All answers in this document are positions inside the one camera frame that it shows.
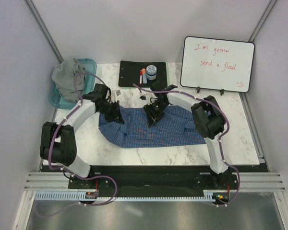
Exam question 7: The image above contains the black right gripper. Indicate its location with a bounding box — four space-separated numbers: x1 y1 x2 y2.
143 100 168 127

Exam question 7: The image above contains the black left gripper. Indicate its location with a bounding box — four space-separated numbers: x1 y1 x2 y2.
97 100 124 125

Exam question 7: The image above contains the blue checkered long sleeve shirt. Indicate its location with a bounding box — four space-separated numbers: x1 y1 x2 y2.
98 105 205 149

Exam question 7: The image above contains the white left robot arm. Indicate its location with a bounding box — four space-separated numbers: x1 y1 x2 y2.
40 84 124 188

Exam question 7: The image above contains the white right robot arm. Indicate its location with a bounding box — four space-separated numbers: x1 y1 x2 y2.
139 82 231 189

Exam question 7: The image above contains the black clipboard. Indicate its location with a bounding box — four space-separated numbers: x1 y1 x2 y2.
118 60 168 89

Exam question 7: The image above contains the red marker pen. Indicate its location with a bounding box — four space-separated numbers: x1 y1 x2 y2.
139 70 143 85

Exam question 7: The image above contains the blue lidded small jar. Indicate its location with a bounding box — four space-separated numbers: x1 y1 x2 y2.
146 65 157 81

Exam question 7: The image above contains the teal plastic bin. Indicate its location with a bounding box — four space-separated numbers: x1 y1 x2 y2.
48 58 97 109

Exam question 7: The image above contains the grey crumpled shirt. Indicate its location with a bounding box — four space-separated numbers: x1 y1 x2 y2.
51 58 85 103

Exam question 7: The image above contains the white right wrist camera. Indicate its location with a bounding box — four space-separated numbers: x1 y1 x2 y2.
140 93 157 105

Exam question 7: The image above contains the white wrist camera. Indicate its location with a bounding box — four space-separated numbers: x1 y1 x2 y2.
110 90 121 103
140 93 157 105

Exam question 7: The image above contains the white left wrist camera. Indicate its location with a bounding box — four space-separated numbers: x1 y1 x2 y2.
110 90 121 103

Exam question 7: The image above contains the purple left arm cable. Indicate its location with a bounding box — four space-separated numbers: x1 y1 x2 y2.
48 73 118 218

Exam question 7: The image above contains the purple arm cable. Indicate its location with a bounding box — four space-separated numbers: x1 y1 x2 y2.
48 73 118 218
133 83 240 208

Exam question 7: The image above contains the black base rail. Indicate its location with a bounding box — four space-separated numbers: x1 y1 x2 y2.
40 164 271 198

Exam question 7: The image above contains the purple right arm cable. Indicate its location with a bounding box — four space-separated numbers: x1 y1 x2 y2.
133 83 240 208

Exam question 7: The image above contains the white whiteboard black frame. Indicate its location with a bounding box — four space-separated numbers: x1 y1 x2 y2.
180 36 255 93

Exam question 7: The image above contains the white slotted cable duct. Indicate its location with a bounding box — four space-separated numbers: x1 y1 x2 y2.
34 190 224 202

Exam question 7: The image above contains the aluminium extrusion frame rail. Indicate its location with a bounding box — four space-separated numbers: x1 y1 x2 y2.
24 172 286 192

